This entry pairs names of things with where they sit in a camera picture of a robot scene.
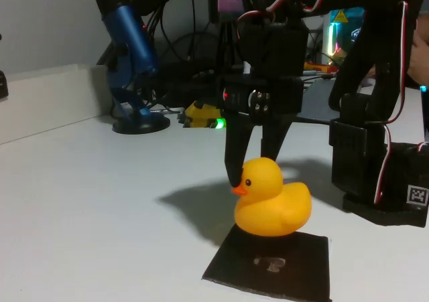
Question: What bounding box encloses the yellow orange tool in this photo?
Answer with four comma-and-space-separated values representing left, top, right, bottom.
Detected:
303, 62, 338, 74

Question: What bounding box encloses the black white marker tag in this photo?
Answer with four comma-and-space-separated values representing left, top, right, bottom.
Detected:
407, 185, 429, 206

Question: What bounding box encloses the person's left hand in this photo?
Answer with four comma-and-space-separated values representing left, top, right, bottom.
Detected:
408, 35, 429, 86

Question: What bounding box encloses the black hanging cable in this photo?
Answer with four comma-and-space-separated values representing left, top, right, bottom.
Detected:
186, 0, 198, 62

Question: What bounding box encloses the yellow rubber duck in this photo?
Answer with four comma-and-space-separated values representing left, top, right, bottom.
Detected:
231, 157, 312, 238

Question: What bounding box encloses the small black object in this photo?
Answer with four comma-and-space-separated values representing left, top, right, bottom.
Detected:
0, 70, 9, 99

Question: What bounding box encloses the black tripod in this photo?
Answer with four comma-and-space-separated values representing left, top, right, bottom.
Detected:
214, 20, 243, 78

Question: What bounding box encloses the grey desk mat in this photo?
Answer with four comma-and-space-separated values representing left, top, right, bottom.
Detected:
296, 79, 336, 125

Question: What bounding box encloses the blue microphone with stand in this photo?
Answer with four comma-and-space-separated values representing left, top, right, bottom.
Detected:
95, 0, 171, 135

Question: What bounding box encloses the black desk device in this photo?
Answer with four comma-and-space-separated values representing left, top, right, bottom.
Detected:
152, 58, 222, 110

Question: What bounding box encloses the black square pad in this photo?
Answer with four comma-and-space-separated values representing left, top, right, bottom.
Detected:
202, 223, 332, 302

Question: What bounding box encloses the white wooden box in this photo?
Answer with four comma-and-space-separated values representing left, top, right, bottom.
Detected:
0, 63, 113, 145

